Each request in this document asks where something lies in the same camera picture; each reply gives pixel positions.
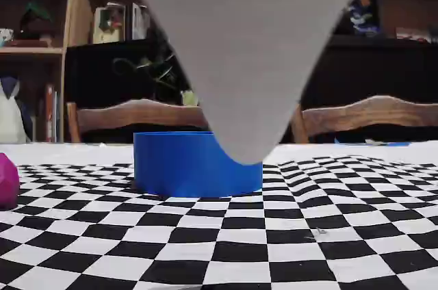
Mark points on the pink faceted ball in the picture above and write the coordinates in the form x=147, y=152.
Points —
x=7, y=180

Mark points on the illustrated cream card box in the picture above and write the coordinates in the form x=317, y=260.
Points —
x=107, y=25

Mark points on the red white small box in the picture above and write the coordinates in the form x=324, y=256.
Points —
x=414, y=34

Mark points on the blue round box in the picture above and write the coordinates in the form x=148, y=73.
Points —
x=171, y=167

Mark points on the green pothos plant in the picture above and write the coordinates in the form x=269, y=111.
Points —
x=161, y=74

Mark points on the starry night framed picture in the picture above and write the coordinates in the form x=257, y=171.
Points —
x=364, y=13

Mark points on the black cabinet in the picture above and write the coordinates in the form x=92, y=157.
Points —
x=96, y=74

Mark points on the wooden chair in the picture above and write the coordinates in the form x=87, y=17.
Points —
x=376, y=115
x=137, y=115

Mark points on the bonsai tree model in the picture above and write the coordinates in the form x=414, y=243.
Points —
x=34, y=20

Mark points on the blue tape strip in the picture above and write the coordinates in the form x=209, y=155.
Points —
x=393, y=144

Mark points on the orange spine book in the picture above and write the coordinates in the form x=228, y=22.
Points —
x=49, y=112

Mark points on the white face mug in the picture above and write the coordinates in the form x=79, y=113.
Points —
x=5, y=37

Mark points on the paper penguin figure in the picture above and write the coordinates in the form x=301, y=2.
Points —
x=10, y=115

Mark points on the black white checkered mat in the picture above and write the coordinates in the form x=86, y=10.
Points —
x=219, y=252

